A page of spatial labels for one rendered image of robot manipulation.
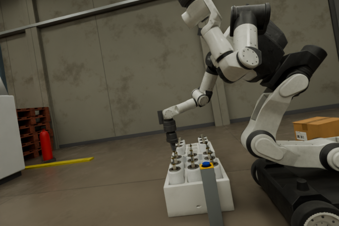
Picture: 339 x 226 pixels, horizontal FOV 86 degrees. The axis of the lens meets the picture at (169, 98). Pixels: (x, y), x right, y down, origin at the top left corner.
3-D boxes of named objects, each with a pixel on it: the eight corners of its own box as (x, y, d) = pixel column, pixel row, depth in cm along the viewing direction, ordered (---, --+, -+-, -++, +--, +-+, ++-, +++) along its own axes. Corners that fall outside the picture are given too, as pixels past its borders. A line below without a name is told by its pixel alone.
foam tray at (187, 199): (222, 180, 144) (218, 157, 144) (234, 210, 105) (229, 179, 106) (173, 186, 148) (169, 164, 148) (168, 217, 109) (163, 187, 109)
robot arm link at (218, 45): (196, 44, 71) (220, 87, 67) (210, 25, 62) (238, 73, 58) (217, 40, 76) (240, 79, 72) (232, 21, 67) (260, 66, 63)
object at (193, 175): (187, 198, 113) (183, 169, 113) (193, 190, 122) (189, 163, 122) (202, 200, 109) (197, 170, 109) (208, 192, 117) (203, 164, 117)
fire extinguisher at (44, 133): (48, 160, 325) (43, 126, 325) (61, 158, 321) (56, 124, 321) (35, 166, 299) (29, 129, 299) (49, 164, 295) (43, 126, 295)
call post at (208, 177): (222, 219, 100) (212, 162, 101) (224, 228, 93) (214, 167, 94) (209, 220, 101) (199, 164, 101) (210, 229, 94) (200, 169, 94)
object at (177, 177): (172, 203, 111) (167, 173, 111) (171, 194, 121) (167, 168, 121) (187, 200, 112) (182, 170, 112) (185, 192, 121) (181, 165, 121)
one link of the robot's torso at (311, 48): (317, 59, 100) (288, 42, 102) (335, 54, 88) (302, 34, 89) (285, 101, 103) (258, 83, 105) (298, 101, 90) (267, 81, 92)
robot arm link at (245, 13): (262, 40, 76) (261, 17, 82) (267, 22, 69) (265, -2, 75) (232, 41, 80) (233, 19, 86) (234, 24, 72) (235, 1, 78)
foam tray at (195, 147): (212, 157, 199) (210, 140, 199) (218, 171, 160) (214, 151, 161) (177, 162, 203) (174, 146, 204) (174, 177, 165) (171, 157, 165)
